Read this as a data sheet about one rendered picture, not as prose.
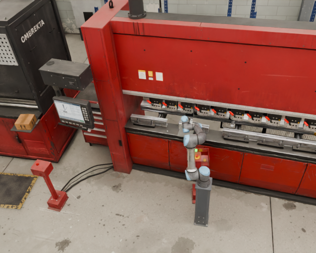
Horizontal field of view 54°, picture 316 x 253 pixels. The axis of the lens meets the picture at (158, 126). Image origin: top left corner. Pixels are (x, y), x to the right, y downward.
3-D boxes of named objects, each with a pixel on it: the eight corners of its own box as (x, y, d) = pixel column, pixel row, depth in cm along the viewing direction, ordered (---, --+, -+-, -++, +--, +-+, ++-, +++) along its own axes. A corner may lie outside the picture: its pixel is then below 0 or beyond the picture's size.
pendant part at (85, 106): (60, 122, 371) (51, 98, 347) (65, 116, 379) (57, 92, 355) (93, 129, 357) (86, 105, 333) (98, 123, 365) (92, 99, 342)
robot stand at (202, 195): (207, 227, 393) (211, 190, 341) (193, 225, 396) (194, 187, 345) (208, 215, 406) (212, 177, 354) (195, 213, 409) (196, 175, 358)
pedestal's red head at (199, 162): (192, 167, 381) (192, 157, 369) (192, 158, 393) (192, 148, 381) (208, 167, 380) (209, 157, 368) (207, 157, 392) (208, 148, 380)
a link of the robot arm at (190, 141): (199, 181, 335) (198, 136, 313) (186, 182, 335) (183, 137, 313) (198, 175, 346) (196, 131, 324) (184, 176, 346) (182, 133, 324)
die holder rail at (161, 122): (131, 121, 420) (130, 116, 414) (132, 118, 424) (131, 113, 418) (166, 127, 408) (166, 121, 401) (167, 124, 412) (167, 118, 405)
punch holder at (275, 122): (265, 124, 356) (268, 113, 345) (265, 120, 362) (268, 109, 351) (279, 126, 352) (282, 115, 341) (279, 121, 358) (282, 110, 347)
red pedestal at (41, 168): (47, 208, 428) (26, 169, 372) (56, 194, 445) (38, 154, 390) (59, 212, 423) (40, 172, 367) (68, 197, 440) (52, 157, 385)
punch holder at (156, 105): (150, 108, 392) (149, 97, 381) (152, 104, 398) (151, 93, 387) (161, 109, 388) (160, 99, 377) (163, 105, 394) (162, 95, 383)
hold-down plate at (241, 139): (223, 139, 384) (223, 137, 382) (224, 136, 388) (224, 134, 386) (248, 143, 377) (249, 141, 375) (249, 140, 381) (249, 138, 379)
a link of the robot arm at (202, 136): (209, 134, 314) (200, 120, 360) (198, 135, 314) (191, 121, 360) (209, 145, 318) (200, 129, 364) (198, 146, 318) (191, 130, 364)
